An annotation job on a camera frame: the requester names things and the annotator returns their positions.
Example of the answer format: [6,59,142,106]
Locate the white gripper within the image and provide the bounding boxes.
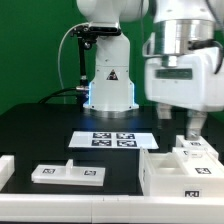
[142,32,224,140]

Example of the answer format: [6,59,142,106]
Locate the grey camera cable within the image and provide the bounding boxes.
[57,22,86,105]

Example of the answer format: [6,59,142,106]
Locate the small white panel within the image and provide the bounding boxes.
[172,147,224,178]

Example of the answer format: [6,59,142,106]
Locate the black camera on stand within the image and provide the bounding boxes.
[70,22,121,111]

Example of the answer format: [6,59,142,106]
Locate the white left fence block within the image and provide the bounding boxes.
[0,155,15,191]

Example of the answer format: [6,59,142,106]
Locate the white cabinet body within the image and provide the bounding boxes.
[139,148,224,199]

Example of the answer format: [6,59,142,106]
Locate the white door panel with handle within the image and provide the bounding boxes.
[31,159,105,186]

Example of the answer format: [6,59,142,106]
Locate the white marker base sheet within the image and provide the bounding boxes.
[69,131,158,149]

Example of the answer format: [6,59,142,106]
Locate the white closed box part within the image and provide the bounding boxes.
[176,135,219,159]

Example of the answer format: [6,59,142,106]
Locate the white front fence rail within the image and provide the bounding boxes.
[0,194,224,224]

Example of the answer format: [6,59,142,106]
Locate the black cables at base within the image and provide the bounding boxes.
[37,87,88,105]

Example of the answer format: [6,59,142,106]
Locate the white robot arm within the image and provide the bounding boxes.
[76,0,224,139]

